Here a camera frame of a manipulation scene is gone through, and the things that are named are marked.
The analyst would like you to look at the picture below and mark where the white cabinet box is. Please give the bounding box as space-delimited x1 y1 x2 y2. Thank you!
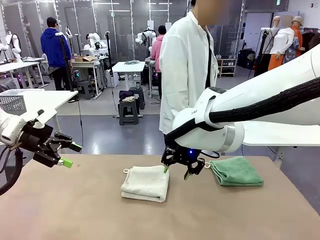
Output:
105 70 120 89

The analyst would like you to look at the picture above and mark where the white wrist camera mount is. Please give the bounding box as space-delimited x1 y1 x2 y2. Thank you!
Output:
29 109 47 129

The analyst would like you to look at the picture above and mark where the white perforated basket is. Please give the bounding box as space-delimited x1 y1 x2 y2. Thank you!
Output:
0 88 28 117

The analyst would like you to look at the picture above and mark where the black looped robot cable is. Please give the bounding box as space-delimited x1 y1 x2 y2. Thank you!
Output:
0 144 24 197

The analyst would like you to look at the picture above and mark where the grey step stool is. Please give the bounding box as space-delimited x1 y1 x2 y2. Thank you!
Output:
117 98 141 127
75 79 97 101
129 86 147 111

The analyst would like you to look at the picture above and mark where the dark clothes pile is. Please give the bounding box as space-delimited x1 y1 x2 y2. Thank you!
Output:
118 89 137 104

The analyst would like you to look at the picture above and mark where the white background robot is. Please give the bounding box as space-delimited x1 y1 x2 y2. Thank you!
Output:
134 29 158 47
0 31 23 63
87 31 109 58

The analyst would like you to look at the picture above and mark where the black stand with white head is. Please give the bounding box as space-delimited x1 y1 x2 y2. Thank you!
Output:
54 31 75 92

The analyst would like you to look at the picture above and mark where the seated person in white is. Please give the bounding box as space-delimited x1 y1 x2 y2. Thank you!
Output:
83 33 95 58

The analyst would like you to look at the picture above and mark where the clothes rack with dark garments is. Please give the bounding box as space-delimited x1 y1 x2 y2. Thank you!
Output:
298 26 320 52

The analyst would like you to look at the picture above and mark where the wooden shoe rack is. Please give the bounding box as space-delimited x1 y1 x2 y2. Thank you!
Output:
215 57 238 79

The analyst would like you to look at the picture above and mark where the white angular side table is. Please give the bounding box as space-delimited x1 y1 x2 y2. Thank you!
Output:
0 89 80 155

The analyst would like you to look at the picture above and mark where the grey background desk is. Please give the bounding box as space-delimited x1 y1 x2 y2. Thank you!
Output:
70 58 104 98

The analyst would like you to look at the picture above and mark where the white terry towel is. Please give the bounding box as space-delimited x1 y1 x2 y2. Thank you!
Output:
120 164 171 204

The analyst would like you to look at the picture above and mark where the person in white shirt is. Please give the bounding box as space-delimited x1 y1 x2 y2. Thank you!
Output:
158 0 219 136

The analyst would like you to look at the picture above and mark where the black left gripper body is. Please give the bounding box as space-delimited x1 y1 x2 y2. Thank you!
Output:
19 121 60 154

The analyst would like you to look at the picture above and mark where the black braided cable sleeve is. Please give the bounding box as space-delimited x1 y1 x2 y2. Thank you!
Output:
163 76 320 160

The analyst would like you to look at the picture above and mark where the mannequin with orange skirt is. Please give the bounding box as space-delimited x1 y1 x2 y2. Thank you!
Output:
267 15 285 72

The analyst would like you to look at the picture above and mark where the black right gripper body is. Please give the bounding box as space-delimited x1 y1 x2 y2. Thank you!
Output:
165 144 201 165

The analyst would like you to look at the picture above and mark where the black tripod stand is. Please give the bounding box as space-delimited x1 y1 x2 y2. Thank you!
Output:
253 27 272 78

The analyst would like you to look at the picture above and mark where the person in blue hoodie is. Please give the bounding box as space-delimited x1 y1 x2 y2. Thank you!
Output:
40 16 74 92

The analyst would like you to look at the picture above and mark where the mannequin in white blouse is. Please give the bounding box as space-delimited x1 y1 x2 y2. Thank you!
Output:
270 13 300 65

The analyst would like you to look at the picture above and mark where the thin black pole stand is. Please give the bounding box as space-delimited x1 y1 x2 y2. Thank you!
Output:
104 30 115 76

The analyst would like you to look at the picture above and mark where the black luggage case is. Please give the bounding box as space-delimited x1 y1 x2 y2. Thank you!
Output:
236 48 257 71

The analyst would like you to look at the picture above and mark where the cardboard box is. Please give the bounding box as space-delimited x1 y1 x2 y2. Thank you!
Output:
74 55 98 63

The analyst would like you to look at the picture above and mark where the white background desk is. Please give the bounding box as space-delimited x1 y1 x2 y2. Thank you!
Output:
0 57 47 89

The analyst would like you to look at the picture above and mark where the person in pink top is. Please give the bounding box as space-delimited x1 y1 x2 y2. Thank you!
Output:
150 24 167 100

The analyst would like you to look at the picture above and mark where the thin black hanging cable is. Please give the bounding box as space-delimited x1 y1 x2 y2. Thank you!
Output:
76 96 85 154

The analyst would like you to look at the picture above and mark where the white background table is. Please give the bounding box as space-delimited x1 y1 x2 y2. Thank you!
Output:
111 60 147 92

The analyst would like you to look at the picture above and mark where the mint green terry towel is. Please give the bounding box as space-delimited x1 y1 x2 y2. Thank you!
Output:
204 155 265 187

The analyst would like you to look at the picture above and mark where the mannequin with beige hat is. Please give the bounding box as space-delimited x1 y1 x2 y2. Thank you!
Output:
290 15 306 53

